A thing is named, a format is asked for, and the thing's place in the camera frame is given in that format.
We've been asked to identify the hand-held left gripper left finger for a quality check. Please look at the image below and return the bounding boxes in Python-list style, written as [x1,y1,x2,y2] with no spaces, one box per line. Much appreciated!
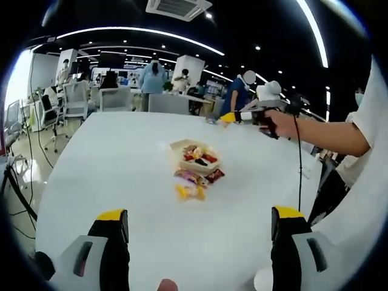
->
[48,208,130,291]

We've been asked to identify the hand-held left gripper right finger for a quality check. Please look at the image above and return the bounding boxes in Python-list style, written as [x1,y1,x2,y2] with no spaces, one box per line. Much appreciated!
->
[270,205,343,291]

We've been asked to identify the pile of snack food packets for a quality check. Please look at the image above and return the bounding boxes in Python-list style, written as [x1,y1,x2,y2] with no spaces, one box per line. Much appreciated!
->
[181,144,219,167]

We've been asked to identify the dark red snack food packet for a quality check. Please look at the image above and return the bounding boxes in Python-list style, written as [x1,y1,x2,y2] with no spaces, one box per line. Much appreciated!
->
[204,168,226,185]

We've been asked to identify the beige hexagonal food container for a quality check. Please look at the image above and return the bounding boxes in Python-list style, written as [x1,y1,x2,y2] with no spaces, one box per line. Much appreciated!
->
[169,138,222,174]

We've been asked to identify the yellow snack food packet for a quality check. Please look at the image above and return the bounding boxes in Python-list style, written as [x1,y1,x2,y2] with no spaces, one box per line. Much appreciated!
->
[175,183,207,202]

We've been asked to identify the person's right hand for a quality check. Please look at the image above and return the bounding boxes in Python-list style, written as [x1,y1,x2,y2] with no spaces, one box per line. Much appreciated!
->
[259,109,300,141]

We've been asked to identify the person's left hand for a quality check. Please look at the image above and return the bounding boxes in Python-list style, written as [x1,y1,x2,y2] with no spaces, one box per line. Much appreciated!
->
[159,278,179,291]

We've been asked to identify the group of round ceiling spotlights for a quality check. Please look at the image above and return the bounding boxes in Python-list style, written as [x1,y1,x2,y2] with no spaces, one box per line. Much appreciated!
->
[122,12,333,92]

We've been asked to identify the curved ceiling light strip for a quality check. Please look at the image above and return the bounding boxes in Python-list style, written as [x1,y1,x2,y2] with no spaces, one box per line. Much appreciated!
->
[56,26,226,57]
[296,0,330,69]

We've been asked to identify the person's black trousers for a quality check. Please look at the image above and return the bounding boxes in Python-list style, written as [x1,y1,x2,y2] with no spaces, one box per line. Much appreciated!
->
[307,169,352,227]

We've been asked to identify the operator in white shirt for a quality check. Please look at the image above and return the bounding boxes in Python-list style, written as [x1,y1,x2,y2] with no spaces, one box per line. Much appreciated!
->
[312,56,388,291]

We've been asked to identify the black stand leg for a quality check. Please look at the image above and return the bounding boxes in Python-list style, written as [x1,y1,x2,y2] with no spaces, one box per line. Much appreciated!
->
[0,163,39,222]

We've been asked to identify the white office chair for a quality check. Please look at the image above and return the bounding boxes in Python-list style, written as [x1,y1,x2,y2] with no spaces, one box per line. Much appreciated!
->
[61,81,89,119]
[99,87,132,113]

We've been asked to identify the ceiling air conditioner unit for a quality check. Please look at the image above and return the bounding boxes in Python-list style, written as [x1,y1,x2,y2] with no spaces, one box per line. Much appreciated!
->
[145,0,213,22]

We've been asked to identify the black mesh office chair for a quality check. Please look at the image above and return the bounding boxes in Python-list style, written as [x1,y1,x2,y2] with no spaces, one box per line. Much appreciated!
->
[40,92,63,152]

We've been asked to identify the grey mesh office chair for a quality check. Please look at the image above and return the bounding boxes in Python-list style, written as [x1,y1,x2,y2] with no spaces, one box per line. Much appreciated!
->
[4,101,22,149]

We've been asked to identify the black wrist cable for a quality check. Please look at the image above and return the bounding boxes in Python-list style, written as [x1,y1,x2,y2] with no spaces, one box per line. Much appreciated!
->
[291,113,304,213]

